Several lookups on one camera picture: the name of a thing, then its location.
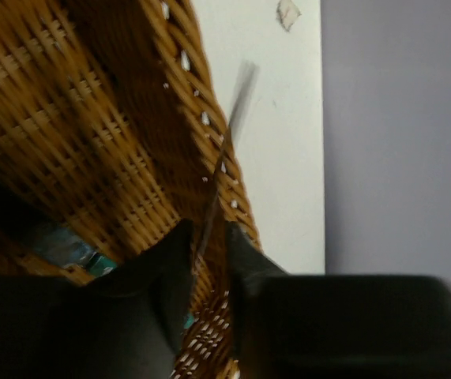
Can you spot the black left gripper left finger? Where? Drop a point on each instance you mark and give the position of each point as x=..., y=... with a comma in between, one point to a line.
x=45, y=333

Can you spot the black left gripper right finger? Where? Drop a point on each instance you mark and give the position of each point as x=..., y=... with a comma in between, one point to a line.
x=334, y=326

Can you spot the dark handle knife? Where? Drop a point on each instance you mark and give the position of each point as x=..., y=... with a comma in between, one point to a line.
x=245, y=85

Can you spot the wicker cutlery tray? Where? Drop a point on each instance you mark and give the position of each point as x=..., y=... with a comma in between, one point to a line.
x=109, y=123

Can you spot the small white paper scrap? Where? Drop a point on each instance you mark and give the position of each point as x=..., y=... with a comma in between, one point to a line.
x=287, y=13

